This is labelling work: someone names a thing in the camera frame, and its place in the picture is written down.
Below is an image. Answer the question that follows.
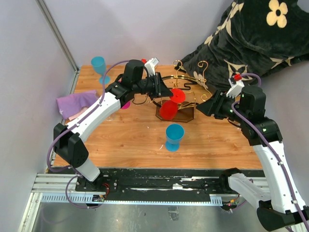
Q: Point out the cyan wine glass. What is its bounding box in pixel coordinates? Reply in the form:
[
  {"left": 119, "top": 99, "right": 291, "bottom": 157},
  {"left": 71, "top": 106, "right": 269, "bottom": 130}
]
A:
[
  {"left": 165, "top": 124, "right": 184, "bottom": 152},
  {"left": 91, "top": 56, "right": 106, "bottom": 84}
]

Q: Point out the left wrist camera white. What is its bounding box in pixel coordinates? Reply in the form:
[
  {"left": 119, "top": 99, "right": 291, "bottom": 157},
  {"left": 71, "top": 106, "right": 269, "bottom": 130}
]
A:
[{"left": 141, "top": 57, "right": 159, "bottom": 76}]

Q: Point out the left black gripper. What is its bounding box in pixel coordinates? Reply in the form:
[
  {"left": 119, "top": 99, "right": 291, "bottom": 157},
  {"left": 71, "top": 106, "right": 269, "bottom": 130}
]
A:
[{"left": 134, "top": 72, "right": 174, "bottom": 99}]

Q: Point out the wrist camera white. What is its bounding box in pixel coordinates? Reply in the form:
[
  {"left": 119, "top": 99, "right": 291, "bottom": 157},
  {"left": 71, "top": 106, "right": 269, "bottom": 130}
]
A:
[
  {"left": 141, "top": 57, "right": 159, "bottom": 76},
  {"left": 226, "top": 74, "right": 244, "bottom": 98}
]

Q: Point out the aluminium corner rail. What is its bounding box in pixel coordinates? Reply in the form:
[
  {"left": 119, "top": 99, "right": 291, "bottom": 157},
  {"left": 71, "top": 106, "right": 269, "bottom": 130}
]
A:
[{"left": 35, "top": 0, "right": 80, "bottom": 73}]

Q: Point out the red wine glass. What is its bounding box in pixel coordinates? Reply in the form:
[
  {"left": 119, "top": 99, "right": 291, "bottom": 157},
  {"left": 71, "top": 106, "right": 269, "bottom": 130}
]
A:
[{"left": 159, "top": 88, "right": 185, "bottom": 120}]

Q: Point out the black floral plush pillow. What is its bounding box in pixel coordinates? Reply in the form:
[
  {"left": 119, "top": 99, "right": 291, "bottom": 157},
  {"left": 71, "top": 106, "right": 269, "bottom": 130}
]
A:
[{"left": 181, "top": 0, "right": 309, "bottom": 90}]

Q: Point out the gold wire wine glass rack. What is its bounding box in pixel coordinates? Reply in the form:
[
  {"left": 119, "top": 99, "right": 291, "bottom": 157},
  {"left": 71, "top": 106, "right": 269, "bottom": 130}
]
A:
[{"left": 151, "top": 60, "right": 212, "bottom": 123}]

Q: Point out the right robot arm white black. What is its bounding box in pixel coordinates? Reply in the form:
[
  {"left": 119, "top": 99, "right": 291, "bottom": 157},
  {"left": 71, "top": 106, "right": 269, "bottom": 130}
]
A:
[{"left": 197, "top": 86, "right": 309, "bottom": 232}]

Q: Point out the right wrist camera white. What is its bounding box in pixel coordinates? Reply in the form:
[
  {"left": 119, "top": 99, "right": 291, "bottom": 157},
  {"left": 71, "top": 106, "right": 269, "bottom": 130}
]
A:
[{"left": 226, "top": 74, "right": 244, "bottom": 98}]

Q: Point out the purple cloth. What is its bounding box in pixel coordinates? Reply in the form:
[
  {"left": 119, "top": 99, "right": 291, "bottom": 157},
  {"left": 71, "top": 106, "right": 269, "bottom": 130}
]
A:
[{"left": 56, "top": 90, "right": 99, "bottom": 120}]

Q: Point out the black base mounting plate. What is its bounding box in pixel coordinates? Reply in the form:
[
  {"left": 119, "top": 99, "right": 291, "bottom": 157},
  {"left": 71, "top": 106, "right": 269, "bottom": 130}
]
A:
[{"left": 43, "top": 168, "right": 238, "bottom": 201}]

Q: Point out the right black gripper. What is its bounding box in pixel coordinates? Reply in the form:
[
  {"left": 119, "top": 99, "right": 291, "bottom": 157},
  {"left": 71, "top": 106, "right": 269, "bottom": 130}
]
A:
[{"left": 196, "top": 89, "right": 248, "bottom": 124}]

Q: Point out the magenta wine glass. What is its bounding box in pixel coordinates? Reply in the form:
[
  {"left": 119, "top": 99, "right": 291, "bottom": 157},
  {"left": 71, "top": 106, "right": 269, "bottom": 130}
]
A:
[{"left": 121, "top": 101, "right": 131, "bottom": 110}]

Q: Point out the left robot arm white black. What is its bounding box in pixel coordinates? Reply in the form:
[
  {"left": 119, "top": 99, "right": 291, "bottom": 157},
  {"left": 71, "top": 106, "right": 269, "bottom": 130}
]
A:
[{"left": 50, "top": 58, "right": 173, "bottom": 191}]

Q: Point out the slotted grey cable duct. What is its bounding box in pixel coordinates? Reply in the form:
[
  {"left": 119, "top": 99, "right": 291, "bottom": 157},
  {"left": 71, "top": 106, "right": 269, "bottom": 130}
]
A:
[{"left": 41, "top": 192, "right": 223, "bottom": 206}]

